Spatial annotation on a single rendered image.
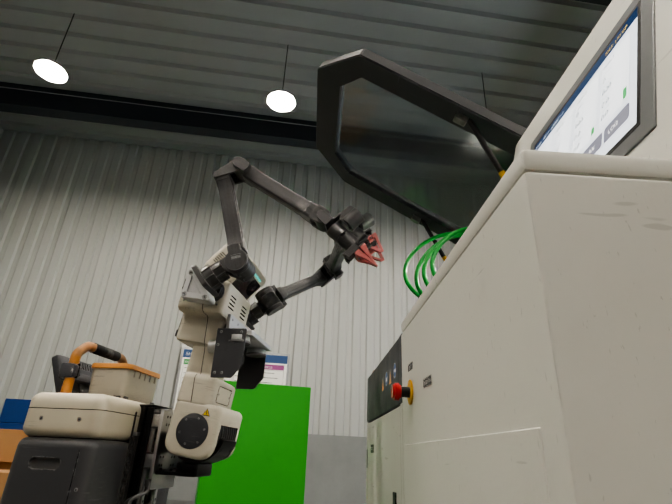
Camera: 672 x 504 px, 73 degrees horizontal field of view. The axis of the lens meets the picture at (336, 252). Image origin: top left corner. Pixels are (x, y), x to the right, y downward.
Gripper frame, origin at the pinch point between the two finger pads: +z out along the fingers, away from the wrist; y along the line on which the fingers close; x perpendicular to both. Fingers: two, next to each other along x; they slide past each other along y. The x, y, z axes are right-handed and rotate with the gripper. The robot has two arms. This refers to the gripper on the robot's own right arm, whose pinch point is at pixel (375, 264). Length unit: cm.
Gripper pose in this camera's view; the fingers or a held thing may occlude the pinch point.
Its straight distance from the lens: 144.4
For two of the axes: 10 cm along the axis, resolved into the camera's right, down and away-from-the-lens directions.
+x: 2.0, 4.1, 8.9
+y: 7.1, -6.9, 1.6
